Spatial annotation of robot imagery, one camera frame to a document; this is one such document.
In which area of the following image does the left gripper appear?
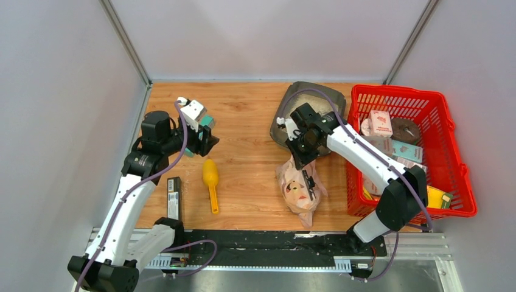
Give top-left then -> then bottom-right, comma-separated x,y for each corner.
161,117 -> 220,157

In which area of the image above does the black bag clip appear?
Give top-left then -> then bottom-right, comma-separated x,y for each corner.
301,170 -> 316,201

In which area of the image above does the pink cat litter bag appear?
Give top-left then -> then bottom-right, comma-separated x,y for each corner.
276,157 -> 328,229

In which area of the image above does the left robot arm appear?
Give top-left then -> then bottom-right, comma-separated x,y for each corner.
68,106 -> 219,291

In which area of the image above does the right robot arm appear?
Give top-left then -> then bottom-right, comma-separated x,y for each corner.
276,103 -> 429,255

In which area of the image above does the grey litter box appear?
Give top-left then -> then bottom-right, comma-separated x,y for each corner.
270,82 -> 346,149

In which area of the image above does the black flat box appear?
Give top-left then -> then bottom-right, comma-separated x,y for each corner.
167,176 -> 183,221

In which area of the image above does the teal pink box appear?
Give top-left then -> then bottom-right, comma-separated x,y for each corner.
375,137 -> 424,163

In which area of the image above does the white patterned box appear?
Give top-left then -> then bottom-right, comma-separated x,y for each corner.
396,157 -> 428,173

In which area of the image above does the yellow plastic scoop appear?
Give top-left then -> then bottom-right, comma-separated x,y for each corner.
202,159 -> 219,214

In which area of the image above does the pink white carton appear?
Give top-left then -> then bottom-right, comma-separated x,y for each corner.
360,110 -> 393,138

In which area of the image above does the brown round container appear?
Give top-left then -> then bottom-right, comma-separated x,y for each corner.
391,117 -> 421,145

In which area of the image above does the red plastic basket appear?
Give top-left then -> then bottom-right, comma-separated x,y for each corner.
347,85 -> 478,221

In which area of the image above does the yellow sponge pack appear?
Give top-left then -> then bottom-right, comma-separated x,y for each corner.
427,186 -> 453,209

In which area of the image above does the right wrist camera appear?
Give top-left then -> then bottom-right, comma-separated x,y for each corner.
276,117 -> 301,141

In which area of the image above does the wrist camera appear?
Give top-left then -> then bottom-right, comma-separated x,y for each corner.
276,117 -> 301,141
176,97 -> 207,132

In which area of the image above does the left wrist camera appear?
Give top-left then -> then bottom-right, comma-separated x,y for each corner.
176,97 -> 207,132

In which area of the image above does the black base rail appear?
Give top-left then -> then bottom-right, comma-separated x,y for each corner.
148,229 -> 388,273

